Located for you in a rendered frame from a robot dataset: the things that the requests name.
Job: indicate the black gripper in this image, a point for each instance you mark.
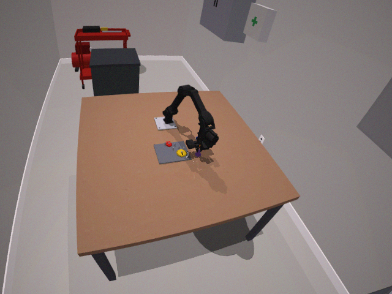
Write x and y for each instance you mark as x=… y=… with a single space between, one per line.
x=195 y=144

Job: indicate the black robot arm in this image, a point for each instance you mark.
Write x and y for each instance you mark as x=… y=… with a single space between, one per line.
x=204 y=116

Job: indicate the yellow gear with black stripe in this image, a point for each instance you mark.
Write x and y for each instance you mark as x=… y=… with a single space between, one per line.
x=181 y=154

